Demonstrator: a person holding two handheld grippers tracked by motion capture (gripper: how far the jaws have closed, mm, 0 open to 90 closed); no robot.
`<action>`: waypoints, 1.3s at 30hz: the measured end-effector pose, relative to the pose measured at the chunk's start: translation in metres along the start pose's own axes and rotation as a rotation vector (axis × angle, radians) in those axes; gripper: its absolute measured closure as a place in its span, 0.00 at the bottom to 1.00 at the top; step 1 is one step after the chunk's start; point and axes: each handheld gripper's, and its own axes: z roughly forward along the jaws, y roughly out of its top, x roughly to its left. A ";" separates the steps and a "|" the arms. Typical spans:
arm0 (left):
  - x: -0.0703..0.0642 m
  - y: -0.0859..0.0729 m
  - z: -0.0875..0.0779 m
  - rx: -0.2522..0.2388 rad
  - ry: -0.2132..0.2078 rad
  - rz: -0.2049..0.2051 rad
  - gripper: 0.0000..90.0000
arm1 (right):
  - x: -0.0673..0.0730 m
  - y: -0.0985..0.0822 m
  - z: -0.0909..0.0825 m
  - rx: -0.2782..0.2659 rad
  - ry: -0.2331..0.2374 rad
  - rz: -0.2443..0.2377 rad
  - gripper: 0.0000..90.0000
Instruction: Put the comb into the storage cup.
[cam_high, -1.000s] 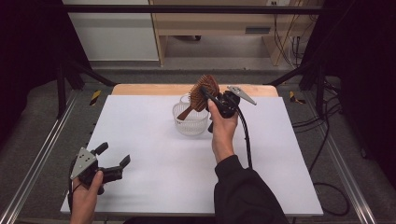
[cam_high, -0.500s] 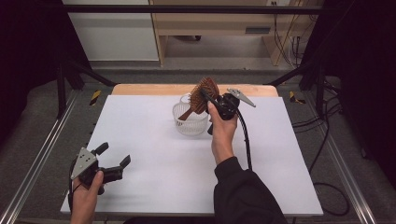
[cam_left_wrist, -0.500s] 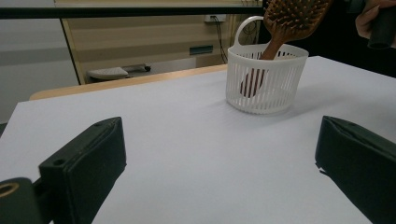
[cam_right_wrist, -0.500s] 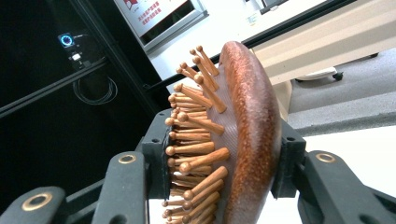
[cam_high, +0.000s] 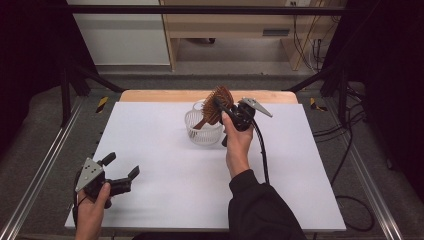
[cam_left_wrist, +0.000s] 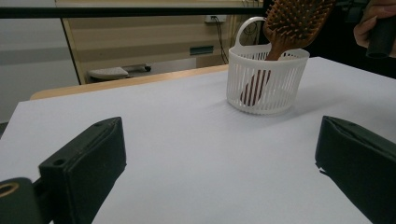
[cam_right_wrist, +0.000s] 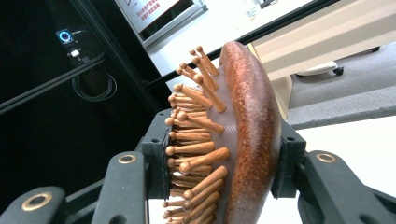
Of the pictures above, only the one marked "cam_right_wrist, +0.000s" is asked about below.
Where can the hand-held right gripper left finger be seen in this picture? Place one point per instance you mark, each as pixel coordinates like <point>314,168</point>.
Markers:
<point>124,189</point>

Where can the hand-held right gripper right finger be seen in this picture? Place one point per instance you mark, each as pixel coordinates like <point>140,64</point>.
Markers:
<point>330,189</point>

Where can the brown wooden paddle hairbrush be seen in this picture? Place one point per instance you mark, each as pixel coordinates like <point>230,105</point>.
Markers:
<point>255,140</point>

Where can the black curtain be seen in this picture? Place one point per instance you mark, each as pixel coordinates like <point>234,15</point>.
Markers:
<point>46,140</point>

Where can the office chair base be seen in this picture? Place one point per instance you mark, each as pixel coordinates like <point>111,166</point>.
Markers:
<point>323,68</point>

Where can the light wooden desk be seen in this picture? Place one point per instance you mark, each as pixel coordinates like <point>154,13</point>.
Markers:
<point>327,40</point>

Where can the grey framed sign panel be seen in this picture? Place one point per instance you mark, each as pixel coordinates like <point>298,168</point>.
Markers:
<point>155,15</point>

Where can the white cabinet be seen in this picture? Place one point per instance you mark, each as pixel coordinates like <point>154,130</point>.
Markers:
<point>218,21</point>

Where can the black metal frame stand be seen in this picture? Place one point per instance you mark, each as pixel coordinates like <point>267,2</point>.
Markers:
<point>118,62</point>

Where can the black horizontal frame bar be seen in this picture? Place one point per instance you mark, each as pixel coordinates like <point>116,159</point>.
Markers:
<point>274,26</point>

